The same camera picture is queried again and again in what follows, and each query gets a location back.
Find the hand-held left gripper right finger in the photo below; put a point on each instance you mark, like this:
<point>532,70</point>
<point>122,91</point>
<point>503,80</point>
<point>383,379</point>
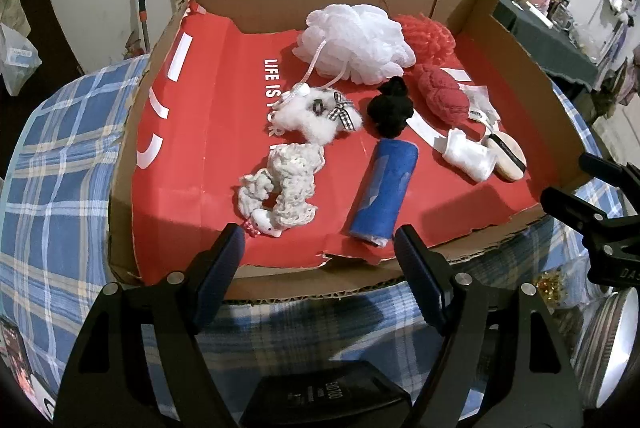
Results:
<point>425,278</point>

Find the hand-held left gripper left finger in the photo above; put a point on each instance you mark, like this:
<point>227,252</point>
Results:
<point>220,278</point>

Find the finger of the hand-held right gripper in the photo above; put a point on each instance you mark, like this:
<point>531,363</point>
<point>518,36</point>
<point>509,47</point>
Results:
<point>575,213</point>
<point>610,173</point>

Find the blue towel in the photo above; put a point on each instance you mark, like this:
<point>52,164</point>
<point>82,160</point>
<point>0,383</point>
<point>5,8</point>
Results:
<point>382,188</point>

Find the white satin cloth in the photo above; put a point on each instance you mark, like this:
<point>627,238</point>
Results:
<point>470,158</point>

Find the black fuzzy pompom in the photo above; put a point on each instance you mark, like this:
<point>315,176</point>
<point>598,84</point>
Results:
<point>387,110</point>

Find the red knitted plush ball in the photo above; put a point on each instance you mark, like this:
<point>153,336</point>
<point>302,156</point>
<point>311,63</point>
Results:
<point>440,93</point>

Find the white fluffy toy plaid bow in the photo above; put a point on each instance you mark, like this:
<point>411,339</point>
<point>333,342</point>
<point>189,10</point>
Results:
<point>305,118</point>

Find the orange-red mesh bath pouf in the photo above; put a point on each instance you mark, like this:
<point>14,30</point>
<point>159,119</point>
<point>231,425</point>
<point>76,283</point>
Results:
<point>430,38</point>

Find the white mesh bath pouf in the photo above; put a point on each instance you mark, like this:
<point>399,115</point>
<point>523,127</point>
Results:
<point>355,38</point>

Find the small clear jar gold contents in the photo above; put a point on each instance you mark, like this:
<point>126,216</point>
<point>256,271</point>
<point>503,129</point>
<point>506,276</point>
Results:
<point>550,289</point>

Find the large glass jar metal lid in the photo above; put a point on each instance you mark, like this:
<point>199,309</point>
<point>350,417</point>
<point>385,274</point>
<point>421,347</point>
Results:
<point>607,348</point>

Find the hanging clothes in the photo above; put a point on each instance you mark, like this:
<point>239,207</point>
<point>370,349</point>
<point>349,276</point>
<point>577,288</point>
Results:
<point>625,83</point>

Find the dark cloth covered table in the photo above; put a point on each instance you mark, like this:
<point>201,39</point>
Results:
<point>540,38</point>

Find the blue plaid blanket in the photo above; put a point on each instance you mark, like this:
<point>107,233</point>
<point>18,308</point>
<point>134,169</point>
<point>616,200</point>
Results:
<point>60,188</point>

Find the dark flat packet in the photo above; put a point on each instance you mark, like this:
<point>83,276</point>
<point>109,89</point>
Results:
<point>15,353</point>

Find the clear plastic bag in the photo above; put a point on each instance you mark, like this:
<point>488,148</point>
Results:
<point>17,58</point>

